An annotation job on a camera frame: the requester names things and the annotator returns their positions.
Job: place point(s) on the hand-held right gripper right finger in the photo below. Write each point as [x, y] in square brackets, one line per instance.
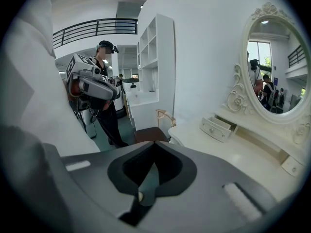
[213, 183]

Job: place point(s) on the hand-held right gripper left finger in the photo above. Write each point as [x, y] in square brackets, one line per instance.
[92, 173]

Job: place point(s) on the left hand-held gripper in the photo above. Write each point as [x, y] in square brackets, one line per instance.
[80, 65]

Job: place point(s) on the cream ornate dressing table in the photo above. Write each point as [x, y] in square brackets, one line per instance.
[218, 152]

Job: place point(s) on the small white drawer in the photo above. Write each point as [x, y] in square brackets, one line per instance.
[213, 130]

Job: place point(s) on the person's left hand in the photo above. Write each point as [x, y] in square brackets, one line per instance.
[76, 87]

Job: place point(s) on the white rounded machine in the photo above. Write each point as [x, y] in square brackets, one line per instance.
[131, 85]

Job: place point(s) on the white desk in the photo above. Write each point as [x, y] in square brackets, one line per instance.
[143, 110]

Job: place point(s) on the black metal railing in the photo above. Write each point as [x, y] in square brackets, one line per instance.
[97, 29]

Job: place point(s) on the person's white shirt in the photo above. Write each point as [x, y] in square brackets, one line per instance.
[36, 93]

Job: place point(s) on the wooden chair brown seat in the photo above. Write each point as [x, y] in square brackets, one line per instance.
[148, 133]

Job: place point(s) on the tall white shelf cabinet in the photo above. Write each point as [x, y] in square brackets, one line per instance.
[165, 57]

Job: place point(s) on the oval mirror white carved frame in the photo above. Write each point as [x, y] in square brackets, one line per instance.
[279, 45]

